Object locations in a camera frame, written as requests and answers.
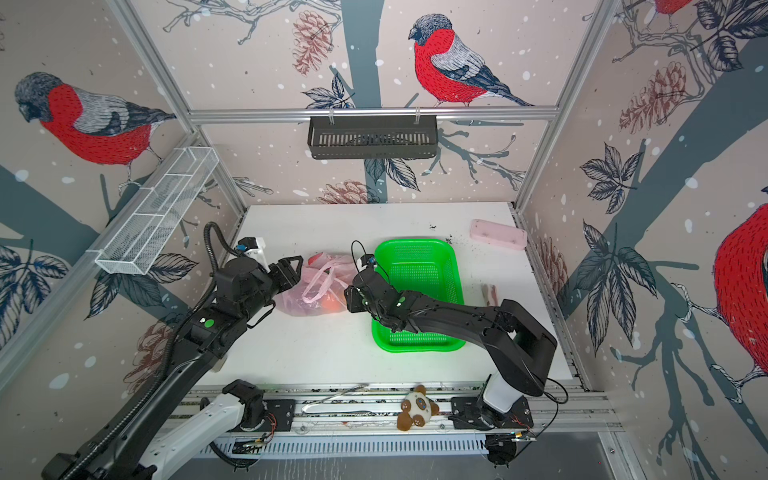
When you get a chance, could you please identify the pink rectangular box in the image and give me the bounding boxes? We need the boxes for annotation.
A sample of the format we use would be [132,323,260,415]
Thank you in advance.
[469,219,528,251]

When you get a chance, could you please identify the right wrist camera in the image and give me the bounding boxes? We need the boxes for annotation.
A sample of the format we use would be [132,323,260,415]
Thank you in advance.
[356,254,378,273]

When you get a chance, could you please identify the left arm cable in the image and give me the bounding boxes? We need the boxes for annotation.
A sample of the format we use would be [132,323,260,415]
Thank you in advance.
[202,220,241,271]

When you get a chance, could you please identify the plush panda toy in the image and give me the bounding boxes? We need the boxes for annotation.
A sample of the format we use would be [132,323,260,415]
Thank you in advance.
[397,385,440,432]

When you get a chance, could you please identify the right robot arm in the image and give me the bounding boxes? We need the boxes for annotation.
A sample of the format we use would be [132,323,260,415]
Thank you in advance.
[344,267,557,431]

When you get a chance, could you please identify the white mesh wall shelf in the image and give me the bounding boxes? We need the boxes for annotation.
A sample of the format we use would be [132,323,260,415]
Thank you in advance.
[95,146,219,275]

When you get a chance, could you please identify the green plastic basket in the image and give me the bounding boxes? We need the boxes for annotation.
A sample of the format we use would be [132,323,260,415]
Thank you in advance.
[372,239,465,353]

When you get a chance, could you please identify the pink plastic bag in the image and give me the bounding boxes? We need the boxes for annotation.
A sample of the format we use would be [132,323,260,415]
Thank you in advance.
[275,252,357,317]

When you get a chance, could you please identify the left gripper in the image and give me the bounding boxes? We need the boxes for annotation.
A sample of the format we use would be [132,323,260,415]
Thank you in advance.
[241,252,303,322]

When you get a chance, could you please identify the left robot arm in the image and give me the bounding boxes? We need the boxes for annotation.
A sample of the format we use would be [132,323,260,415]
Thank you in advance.
[41,255,304,479]

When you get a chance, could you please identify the black hanging wire basket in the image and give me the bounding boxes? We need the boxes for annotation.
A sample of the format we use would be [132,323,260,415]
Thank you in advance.
[307,115,438,160]

